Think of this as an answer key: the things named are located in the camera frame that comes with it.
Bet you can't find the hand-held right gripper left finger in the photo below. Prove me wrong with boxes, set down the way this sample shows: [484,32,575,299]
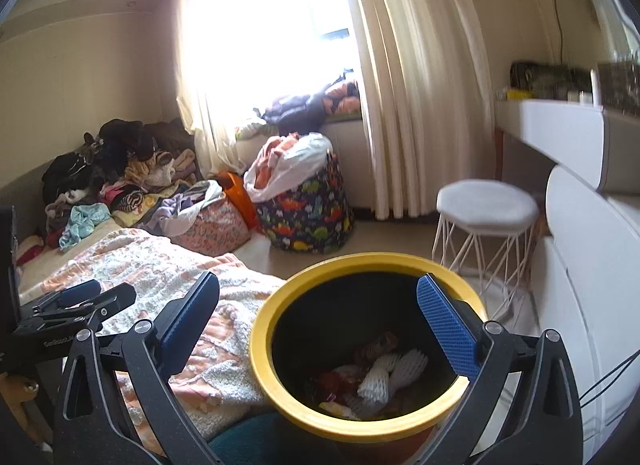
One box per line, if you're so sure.
[52,271,221,465]

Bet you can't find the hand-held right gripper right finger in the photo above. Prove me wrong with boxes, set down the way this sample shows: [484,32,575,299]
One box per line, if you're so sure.
[410,272,586,465]

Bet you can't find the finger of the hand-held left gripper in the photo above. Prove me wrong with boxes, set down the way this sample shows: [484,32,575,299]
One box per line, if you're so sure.
[32,279,103,315]
[30,284,137,330]

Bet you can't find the white foam fruit net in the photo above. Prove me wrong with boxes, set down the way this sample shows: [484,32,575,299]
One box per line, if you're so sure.
[356,354,403,407]
[392,349,431,392]

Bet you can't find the yellow rimmed black trash bin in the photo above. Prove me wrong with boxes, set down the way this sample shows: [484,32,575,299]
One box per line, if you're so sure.
[249,252,488,446]

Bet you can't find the red snack wrapper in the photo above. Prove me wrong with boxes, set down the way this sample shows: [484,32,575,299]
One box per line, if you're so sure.
[317,370,361,396]

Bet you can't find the person's left hand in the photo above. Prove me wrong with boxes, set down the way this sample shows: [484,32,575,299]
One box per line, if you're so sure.
[0,374,39,426]

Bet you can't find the peach white fleece blanket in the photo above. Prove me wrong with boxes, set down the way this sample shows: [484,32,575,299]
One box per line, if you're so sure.
[17,230,286,446]

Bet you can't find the light blue garment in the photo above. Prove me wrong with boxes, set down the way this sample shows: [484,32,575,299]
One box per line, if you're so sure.
[59,204,112,252]

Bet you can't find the pink floral fabric bag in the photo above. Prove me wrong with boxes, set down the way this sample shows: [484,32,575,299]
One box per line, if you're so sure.
[172,200,252,256]

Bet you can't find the white lavender clothes bundle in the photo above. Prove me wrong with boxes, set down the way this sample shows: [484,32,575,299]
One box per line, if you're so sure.
[147,179,226,238]

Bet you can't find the grey bed headboard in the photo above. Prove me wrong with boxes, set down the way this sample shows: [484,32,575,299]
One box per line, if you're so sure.
[0,155,61,266]

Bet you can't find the white round stool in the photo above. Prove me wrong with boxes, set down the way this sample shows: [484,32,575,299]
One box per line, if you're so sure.
[431,180,541,318]

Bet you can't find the orange bag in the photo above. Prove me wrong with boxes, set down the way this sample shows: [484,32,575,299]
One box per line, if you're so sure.
[217,171,261,230]

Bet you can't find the pile of clothes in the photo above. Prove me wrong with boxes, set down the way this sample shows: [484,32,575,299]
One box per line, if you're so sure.
[41,117,203,236]

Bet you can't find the person's teal pants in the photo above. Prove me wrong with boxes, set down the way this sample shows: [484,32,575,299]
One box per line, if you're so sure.
[210,412,326,465]

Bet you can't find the dinosaur print laundry bag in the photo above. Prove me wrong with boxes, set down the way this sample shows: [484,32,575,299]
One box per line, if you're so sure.
[255,152,356,252]

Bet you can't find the orange pink cloth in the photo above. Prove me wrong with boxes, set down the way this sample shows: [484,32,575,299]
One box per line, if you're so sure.
[255,134,306,190]

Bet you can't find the white plastic bag of clothes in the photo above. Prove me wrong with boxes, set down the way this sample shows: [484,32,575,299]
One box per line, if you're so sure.
[243,132,333,203]

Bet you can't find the white vanity desk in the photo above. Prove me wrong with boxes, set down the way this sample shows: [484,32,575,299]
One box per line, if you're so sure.
[495,97,640,446]

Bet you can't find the wide cream curtain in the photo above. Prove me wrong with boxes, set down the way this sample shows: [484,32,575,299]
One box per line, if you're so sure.
[340,0,498,220]

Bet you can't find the heap of dark jackets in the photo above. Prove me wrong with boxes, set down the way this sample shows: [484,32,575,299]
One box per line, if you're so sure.
[235,79,362,140]

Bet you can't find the narrow cream curtain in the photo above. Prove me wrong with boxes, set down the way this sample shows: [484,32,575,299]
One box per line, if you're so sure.
[172,0,236,180]

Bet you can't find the clear drawer organizer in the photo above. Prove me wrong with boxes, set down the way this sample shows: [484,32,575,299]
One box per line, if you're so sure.
[595,61,640,118]

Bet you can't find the window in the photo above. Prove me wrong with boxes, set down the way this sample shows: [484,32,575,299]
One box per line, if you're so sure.
[200,0,361,116]

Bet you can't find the curved vanity mirror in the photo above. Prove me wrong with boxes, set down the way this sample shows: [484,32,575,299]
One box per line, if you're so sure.
[550,0,640,66]

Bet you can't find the black cable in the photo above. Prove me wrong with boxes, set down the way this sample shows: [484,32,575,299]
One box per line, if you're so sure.
[579,345,640,406]

